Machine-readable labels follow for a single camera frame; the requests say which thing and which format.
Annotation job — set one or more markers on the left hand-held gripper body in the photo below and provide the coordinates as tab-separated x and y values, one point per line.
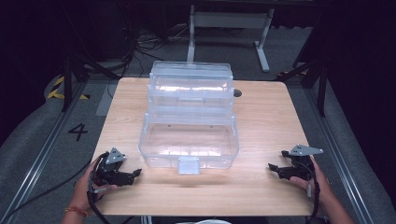
109	172

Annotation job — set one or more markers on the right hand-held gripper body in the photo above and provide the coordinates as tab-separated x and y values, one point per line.
300	166

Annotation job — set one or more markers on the clear plastic storage box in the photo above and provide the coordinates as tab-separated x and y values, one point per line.
190	124

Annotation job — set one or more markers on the person's right hand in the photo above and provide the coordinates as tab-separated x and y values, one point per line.
319	186

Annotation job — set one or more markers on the person's left hand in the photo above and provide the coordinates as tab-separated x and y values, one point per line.
84	193

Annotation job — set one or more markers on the white table leg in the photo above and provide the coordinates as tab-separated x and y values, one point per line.
148	220

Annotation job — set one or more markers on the black tripod stand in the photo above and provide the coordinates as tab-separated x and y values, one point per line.
67	84
322	93

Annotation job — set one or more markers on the black table grommet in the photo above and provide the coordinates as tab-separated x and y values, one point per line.
238	93

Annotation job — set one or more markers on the white object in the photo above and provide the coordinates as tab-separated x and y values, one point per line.
204	222

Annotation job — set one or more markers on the yellow black floor tape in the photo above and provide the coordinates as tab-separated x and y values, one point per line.
56	91

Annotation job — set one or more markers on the metal floor rail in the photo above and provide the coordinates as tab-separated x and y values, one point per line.
339	155
40	155

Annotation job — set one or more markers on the white metal desk frame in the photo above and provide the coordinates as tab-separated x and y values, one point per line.
230	20

